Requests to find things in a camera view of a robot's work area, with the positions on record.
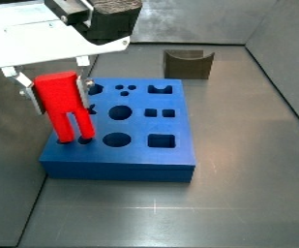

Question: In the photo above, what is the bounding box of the dark grey curved fixture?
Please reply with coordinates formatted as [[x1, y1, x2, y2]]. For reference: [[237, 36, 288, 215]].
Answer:
[[163, 49, 215, 79]]

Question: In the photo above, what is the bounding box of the blue foam shape-sorter block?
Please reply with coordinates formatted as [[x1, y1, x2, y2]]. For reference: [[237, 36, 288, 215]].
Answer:
[[39, 78, 195, 182]]

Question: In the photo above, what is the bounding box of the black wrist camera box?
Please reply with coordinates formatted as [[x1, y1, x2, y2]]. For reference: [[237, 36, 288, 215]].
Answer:
[[44, 0, 143, 45]]

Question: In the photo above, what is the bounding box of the red two-pronged square-circle object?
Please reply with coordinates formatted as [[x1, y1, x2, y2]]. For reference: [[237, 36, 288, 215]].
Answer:
[[34, 71, 95, 143]]

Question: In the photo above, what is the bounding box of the white flat gripper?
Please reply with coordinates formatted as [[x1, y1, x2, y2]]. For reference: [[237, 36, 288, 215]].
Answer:
[[0, 1, 130, 114]]

